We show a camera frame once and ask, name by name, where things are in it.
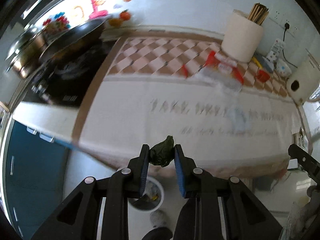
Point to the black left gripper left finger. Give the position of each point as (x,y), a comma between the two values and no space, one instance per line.
(139,172)

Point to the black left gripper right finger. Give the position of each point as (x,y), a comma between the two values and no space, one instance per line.
(184,167)

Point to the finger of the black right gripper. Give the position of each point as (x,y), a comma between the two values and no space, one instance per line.
(306,161)

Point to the dark green vegetable scrap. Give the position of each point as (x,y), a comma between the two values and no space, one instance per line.
(162,153)

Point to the red sauce packet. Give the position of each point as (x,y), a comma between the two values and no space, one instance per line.
(262,76)

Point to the red white noodle package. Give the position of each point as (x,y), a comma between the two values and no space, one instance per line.
(220,69)

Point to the white trash bin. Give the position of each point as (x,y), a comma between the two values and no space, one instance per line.
(152,198)

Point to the left grey slipper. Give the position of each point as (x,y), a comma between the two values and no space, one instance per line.
(158,219)

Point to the black trouser legs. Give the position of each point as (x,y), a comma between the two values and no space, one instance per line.
(162,233)

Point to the checkered beige table mat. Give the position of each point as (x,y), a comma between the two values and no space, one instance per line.
(138,96)

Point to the silver seasoning sachet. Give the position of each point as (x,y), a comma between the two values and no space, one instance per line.
(239,119)

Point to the white rice cooker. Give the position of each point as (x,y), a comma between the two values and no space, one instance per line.
(303,83)

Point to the red chili pepper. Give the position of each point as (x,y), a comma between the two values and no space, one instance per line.
(184,71)

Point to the yellow flat box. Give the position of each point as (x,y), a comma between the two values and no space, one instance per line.
(255,60)

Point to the black gas stove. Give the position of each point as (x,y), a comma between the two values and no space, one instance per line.
(65,81)

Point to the black frying pan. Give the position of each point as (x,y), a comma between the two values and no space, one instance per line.
(79,37)

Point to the white paper towel roll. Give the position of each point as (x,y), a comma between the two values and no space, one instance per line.
(242,37)

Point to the steel pot with lid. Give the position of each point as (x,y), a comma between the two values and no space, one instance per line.
(25,51)

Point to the wooden chopsticks bundle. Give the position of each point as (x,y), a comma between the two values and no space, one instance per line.
(258,13)

